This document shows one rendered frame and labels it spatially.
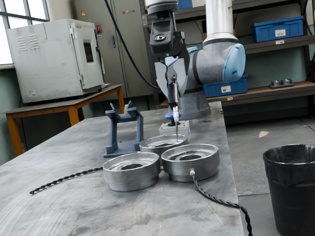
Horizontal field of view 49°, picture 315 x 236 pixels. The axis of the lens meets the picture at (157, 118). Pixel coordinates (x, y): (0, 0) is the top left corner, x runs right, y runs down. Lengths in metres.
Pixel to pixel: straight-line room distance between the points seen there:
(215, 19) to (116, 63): 3.49
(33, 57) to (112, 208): 2.58
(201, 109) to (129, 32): 3.42
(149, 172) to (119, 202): 0.07
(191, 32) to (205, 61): 3.55
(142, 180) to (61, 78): 2.43
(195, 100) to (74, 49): 1.88
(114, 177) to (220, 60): 0.62
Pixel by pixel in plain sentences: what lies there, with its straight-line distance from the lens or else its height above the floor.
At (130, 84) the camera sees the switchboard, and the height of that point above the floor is 0.72.
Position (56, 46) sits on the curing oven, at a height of 1.23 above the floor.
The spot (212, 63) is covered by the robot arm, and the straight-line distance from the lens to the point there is 1.12.
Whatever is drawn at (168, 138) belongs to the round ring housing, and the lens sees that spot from 0.80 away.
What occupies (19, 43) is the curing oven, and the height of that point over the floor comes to 1.30.
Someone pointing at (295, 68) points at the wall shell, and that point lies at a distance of 4.78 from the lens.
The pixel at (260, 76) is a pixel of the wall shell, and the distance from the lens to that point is 4.71.
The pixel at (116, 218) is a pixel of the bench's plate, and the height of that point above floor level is 0.80.
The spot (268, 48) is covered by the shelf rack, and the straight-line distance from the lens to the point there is 4.12.
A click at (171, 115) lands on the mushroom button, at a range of 0.87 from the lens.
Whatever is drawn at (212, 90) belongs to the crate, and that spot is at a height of 0.54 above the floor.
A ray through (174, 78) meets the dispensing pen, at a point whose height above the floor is 0.96.
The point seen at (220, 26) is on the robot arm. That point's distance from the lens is 1.16.
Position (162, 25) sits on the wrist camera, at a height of 1.08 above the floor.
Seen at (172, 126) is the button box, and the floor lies 0.84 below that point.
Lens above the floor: 1.02
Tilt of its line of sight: 10 degrees down
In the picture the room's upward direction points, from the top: 9 degrees counter-clockwise
